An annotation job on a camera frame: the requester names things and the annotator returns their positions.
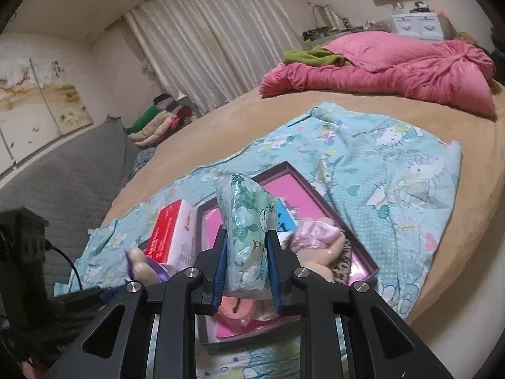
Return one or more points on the red white box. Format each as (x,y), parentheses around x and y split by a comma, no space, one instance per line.
(173,233)

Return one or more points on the leopard print scrunchie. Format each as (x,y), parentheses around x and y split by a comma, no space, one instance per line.
(342,266)

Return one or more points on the grey quilted sofa cover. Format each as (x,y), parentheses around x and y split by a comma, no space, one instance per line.
(59,181)

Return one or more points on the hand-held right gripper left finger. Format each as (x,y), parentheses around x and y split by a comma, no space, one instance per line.
(221,270)

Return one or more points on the painted wall panels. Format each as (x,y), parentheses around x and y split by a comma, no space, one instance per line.
(43,110)

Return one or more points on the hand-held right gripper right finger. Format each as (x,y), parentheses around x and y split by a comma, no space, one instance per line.
(273,274)

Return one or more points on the dark tray pink inside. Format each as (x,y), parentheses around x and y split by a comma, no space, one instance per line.
(284,183)

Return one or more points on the stack of folded clothes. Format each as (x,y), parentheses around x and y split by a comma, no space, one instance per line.
(158,122)

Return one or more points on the dark patterned cloth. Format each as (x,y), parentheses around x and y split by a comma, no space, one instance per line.
(144,162)

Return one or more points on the cream plush toy pink bow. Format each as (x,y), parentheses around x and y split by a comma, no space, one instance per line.
(319,241)

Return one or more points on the orange pink hair clip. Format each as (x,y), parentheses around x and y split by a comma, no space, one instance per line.
(236,308)

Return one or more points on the white curtain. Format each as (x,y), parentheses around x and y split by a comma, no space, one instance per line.
(213,39)

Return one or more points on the tan bed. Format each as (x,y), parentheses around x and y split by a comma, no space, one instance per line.
(244,106)

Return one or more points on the person's left hand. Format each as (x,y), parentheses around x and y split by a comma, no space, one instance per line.
(33,368)

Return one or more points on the pink quilt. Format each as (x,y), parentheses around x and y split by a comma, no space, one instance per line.
(394,67)

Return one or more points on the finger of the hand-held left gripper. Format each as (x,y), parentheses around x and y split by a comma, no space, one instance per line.
(107,293)

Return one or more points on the blue book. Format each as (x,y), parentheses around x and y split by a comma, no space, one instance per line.
(285,215)

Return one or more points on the green cloth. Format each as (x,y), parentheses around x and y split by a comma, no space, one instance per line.
(311,57)

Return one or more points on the purple hair accessory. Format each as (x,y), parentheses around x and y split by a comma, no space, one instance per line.
(146,264)

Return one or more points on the green white tissue pack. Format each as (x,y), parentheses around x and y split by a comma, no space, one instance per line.
(246,221)

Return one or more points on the white drawer cabinet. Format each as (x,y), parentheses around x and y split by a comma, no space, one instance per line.
(418,27)

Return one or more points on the teal cartoon printed blanket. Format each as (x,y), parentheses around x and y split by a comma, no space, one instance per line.
(374,173)

